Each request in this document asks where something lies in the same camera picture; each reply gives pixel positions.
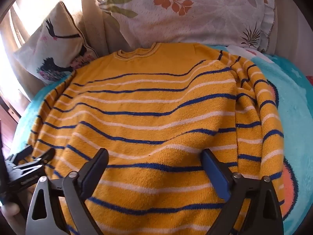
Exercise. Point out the teal cartoon printed blanket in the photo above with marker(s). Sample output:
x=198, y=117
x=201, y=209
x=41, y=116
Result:
x=293, y=90

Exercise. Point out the beige curtain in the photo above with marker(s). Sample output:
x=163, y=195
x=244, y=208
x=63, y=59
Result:
x=90, y=17

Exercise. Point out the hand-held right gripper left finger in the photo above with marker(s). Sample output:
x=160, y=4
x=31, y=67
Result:
x=94, y=173

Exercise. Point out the cream bird print cushion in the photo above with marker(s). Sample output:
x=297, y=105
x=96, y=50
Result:
x=49, y=49

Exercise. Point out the yellow striped sweater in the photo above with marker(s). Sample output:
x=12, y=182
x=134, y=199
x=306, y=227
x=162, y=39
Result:
x=146, y=102

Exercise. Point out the brown wooden furniture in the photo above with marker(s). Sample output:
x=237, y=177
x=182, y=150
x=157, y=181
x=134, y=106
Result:
x=6, y=120

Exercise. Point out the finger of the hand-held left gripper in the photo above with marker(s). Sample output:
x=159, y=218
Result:
x=41, y=158
x=22, y=153

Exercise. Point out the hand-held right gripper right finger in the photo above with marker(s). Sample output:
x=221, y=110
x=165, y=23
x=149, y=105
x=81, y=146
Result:
x=217, y=176

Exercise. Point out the white leaf print pillow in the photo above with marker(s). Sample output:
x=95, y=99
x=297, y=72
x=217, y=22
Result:
x=195, y=17

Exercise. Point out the person's left hand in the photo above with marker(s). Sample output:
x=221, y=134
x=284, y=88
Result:
x=9, y=211

